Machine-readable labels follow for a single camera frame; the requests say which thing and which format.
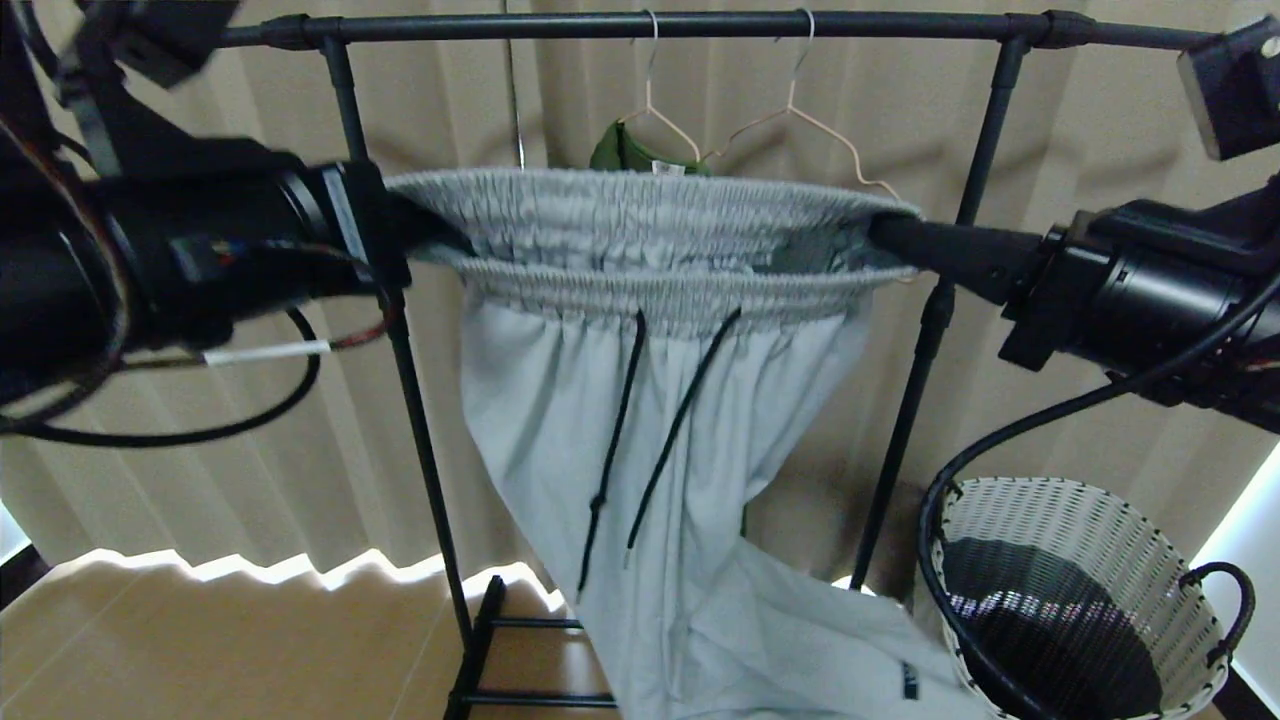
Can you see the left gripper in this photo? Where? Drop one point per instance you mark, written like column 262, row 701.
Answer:
column 230, row 250

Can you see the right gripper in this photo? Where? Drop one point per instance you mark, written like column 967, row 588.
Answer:
column 1150, row 290

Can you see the green shirt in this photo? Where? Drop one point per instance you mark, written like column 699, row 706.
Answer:
column 620, row 155

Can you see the pink clothes hanger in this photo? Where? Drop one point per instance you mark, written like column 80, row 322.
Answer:
column 790, row 105
column 650, row 105

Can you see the pale grey garment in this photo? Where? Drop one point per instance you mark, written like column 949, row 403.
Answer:
column 680, row 450

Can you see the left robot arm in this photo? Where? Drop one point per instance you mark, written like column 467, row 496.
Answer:
column 35, row 300

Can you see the white laundry basket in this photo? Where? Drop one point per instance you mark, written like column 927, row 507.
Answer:
column 1050, row 520

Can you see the black clothes rack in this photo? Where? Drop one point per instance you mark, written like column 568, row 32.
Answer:
column 700, row 25

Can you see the beige curtain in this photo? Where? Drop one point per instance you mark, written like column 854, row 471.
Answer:
column 150, row 480

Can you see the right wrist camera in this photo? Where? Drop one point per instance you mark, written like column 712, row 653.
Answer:
column 1235, row 90

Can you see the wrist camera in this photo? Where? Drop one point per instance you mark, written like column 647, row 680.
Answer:
column 1235, row 90
column 160, row 40

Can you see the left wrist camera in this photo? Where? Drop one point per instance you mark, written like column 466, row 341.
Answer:
column 160, row 40

